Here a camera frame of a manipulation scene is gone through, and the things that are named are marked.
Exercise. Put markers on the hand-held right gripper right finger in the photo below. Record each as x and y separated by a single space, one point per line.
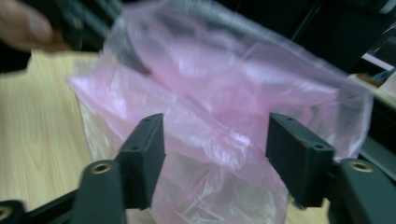
299 158

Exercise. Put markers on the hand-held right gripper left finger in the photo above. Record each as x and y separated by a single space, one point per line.
143 161

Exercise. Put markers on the cluttered light desk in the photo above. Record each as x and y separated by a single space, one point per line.
378 81

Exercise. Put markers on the pink plastic bag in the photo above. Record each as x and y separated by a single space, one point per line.
218 93

